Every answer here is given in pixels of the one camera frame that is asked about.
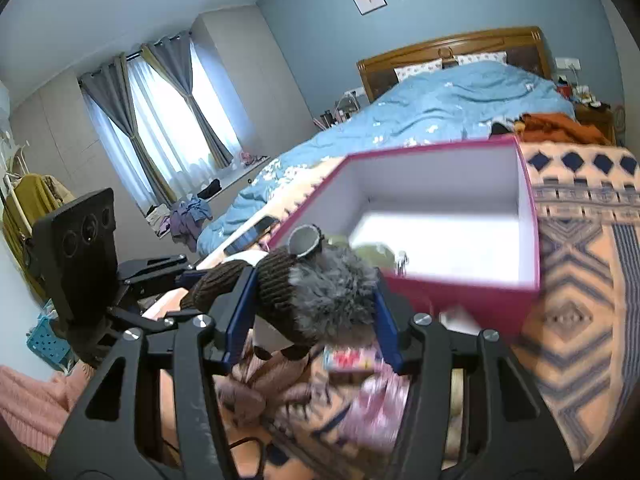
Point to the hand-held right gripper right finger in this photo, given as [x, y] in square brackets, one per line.
[390, 335]

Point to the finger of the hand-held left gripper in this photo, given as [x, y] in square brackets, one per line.
[150, 266]
[140, 321]

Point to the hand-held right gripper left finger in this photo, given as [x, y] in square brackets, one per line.
[239, 320]

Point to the pink flowered tissue packet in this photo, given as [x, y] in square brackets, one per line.
[350, 360]

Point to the brown knit plush toy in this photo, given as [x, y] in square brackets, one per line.
[280, 280]

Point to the pink knit plush toy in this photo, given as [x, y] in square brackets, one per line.
[250, 390]

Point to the shiny pink pouch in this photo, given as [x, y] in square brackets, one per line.
[375, 410]

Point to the green plush toy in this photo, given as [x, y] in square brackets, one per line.
[375, 255]

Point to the magenta storage box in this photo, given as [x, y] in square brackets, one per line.
[475, 305]

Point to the yellow hanging garment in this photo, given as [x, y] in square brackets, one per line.
[25, 220]

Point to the pile of clothes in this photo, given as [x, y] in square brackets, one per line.
[187, 215]

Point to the small silver trinket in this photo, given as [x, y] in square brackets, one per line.
[401, 262]

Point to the black smartphone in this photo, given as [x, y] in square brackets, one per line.
[250, 235]

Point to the teal plastic basket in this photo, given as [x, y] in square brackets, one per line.
[47, 345]

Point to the black cloth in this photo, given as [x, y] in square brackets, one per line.
[210, 189]

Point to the pink knit cloth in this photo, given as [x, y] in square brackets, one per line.
[35, 405]

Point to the white sheer curtain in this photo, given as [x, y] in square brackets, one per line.
[160, 130]

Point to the grey curtain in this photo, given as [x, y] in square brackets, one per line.
[107, 95]
[175, 65]

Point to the orange patterned blanket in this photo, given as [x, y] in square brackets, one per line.
[575, 260]

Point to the blue floral duvet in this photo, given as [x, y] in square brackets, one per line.
[425, 105]

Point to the bedside table clutter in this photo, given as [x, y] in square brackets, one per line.
[340, 107]

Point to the orange cloth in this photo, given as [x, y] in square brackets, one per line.
[555, 130]

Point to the white floral pillow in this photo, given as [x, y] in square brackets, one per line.
[482, 58]
[417, 70]

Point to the wooden nightstand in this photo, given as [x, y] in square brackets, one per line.
[595, 120]

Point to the wooden headboard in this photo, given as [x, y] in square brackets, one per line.
[450, 42]

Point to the nightstand clutter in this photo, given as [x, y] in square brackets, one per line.
[575, 90]

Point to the white wall outlet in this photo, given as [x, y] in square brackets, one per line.
[567, 64]

